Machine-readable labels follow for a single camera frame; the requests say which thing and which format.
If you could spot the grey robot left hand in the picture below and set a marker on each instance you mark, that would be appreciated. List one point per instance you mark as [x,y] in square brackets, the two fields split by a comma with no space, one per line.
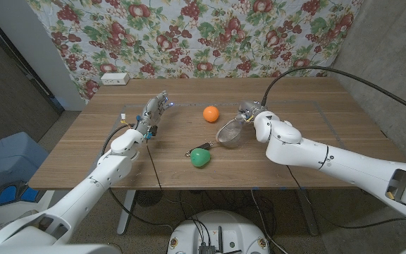
[150,114]

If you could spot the green ball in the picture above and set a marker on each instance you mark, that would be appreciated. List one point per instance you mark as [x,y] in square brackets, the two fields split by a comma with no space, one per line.
[200,157]

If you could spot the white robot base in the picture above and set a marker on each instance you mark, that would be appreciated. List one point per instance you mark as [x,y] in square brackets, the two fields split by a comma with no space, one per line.
[220,229]

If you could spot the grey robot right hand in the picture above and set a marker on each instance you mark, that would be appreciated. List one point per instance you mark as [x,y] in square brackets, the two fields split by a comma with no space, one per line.
[247,106]

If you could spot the floral fruit print backdrop cloth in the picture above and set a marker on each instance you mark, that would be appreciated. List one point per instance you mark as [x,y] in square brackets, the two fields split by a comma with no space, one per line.
[196,42]

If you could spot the white power strip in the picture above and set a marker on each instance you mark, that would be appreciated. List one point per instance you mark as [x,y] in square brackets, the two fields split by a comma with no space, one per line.
[115,78]

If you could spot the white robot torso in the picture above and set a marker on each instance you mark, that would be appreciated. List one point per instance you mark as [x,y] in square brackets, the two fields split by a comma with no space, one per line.
[48,249]

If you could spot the blue-grey storage bin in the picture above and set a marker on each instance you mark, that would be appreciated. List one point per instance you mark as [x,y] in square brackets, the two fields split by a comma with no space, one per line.
[9,158]

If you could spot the grey table leg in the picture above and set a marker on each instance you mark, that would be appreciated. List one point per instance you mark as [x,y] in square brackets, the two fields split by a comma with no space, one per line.
[308,215]

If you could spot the black round floor fan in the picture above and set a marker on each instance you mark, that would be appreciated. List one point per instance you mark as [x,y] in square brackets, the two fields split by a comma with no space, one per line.
[149,198]

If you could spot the black and blue foot pedal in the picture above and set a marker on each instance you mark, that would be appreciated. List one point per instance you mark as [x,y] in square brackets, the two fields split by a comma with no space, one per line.
[11,194]

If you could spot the white table leg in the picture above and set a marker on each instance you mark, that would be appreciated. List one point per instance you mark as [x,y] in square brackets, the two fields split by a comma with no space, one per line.
[125,215]

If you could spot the orange ball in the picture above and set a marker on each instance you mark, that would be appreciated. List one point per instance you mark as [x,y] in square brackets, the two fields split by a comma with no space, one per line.
[211,114]

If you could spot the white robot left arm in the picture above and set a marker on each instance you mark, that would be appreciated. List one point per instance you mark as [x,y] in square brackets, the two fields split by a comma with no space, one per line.
[79,197]

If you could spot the white floor panel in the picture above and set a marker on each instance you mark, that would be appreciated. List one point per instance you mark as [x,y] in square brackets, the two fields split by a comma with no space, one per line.
[44,197]

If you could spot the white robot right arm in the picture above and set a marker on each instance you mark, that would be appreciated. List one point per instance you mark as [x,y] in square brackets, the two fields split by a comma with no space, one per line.
[330,158]

